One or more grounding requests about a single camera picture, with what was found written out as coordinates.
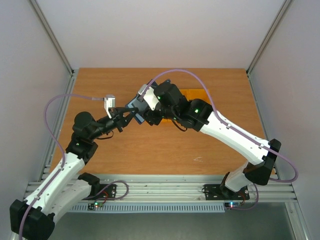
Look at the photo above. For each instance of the blue card holder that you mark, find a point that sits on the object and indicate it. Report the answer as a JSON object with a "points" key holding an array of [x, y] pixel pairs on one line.
{"points": [[138, 105]]}

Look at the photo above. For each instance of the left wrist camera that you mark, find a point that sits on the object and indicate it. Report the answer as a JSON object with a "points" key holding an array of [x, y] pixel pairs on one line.
{"points": [[109, 102]]}

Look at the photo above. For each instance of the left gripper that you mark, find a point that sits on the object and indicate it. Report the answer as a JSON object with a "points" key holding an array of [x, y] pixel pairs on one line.
{"points": [[119, 118]]}

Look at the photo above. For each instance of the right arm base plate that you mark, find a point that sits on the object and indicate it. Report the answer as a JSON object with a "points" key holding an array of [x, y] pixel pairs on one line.
{"points": [[213, 192]]}

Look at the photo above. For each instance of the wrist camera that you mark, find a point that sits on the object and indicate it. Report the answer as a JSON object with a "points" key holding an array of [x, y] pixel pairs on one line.
{"points": [[109, 102], [149, 97]]}

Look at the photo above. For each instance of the right yellow bin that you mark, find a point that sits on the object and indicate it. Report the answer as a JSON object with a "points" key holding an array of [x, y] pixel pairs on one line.
{"points": [[202, 95]]}

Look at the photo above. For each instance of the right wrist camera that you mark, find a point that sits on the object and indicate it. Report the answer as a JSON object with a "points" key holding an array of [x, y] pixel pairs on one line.
{"points": [[149, 97]]}

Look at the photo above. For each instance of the left circuit board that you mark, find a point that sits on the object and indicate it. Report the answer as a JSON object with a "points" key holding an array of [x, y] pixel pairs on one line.
{"points": [[94, 206]]}

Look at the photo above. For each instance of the circuit board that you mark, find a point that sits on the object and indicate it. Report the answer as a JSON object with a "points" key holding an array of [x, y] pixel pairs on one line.
{"points": [[233, 205], [94, 206]]}

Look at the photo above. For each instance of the aluminium rail base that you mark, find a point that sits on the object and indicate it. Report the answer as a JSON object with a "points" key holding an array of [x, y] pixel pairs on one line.
{"points": [[163, 188]]}

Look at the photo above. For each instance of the aluminium frame post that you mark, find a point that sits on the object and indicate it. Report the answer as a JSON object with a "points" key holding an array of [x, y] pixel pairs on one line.
{"points": [[284, 8], [48, 30]]}

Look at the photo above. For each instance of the middle yellow bin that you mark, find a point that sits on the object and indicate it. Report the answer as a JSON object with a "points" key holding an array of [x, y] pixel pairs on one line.
{"points": [[190, 94]]}

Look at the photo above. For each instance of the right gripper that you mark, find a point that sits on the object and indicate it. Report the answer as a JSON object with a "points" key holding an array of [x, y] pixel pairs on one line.
{"points": [[152, 116]]}

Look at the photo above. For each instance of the grey slotted cable duct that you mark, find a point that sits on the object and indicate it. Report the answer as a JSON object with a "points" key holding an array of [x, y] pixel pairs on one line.
{"points": [[133, 208]]}

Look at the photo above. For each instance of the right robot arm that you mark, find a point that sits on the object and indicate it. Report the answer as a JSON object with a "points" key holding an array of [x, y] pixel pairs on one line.
{"points": [[260, 153]]}

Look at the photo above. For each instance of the right circuit board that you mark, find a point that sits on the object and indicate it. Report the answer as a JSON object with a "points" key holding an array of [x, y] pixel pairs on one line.
{"points": [[233, 205]]}

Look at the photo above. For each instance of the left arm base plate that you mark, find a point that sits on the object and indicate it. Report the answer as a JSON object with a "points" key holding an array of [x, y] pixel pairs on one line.
{"points": [[102, 191]]}

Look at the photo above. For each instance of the left yellow bin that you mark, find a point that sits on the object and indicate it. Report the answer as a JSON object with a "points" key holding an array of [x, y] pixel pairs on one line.
{"points": [[166, 120]]}

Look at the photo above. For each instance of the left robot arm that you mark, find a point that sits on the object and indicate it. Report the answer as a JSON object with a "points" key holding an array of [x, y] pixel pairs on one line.
{"points": [[35, 217]]}

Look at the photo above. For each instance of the right aluminium frame post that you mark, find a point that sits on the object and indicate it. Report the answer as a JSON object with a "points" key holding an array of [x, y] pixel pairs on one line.
{"points": [[284, 8]]}

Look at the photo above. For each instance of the left aluminium frame post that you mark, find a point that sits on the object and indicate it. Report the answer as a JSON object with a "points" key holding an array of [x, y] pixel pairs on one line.
{"points": [[48, 30]]}

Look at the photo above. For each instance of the yellow bin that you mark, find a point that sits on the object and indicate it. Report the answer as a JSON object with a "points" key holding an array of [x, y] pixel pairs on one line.
{"points": [[202, 95], [190, 94], [166, 120]]}

